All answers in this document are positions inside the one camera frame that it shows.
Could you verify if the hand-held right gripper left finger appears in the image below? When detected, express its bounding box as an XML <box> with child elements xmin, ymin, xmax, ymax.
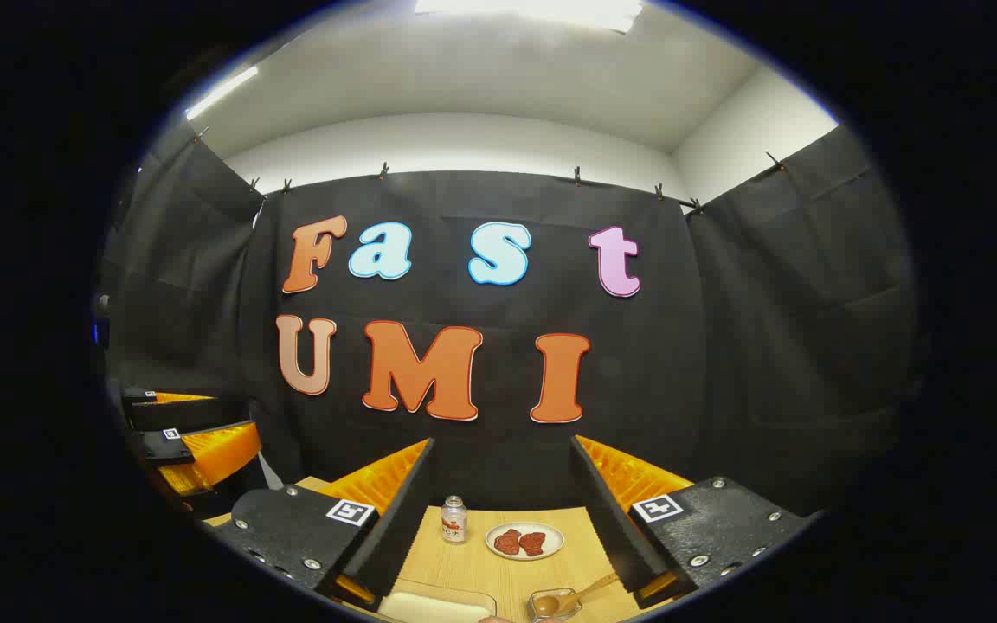
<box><xmin>204</xmin><ymin>437</ymin><xmax>437</xmax><ymax>612</ymax></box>

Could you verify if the ceiling light strip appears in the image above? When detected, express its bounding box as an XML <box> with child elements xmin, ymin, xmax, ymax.
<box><xmin>184</xmin><ymin>66</ymin><xmax>260</xmax><ymax>121</ymax></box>

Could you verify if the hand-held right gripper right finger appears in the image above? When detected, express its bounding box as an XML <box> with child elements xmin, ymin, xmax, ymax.
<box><xmin>569</xmin><ymin>434</ymin><xmax>820</xmax><ymax>611</ymax></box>

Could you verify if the clear chopstick holder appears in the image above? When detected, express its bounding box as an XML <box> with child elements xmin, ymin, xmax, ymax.
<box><xmin>529</xmin><ymin>588</ymin><xmax>584</xmax><ymax>623</ymax></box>

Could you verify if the wooden spoon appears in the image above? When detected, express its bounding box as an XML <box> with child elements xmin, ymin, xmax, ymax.
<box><xmin>533</xmin><ymin>571</ymin><xmax>621</xmax><ymax>618</ymax></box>

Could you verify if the white round plate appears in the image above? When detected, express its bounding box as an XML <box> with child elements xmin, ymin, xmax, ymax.
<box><xmin>486</xmin><ymin>521</ymin><xmax>565</xmax><ymax>562</ymax></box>

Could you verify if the small clear drink bottle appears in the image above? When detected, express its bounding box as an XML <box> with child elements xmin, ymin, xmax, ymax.
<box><xmin>441</xmin><ymin>496</ymin><xmax>468</xmax><ymax>544</ymax></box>

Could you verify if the clear plastic rice container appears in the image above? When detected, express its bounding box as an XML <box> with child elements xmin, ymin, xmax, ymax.
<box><xmin>377</xmin><ymin>579</ymin><xmax>499</xmax><ymax>623</ymax></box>

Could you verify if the row of black cloth clips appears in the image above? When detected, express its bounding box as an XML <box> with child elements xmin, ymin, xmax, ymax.
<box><xmin>194</xmin><ymin>127</ymin><xmax>787</xmax><ymax>215</ymax></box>

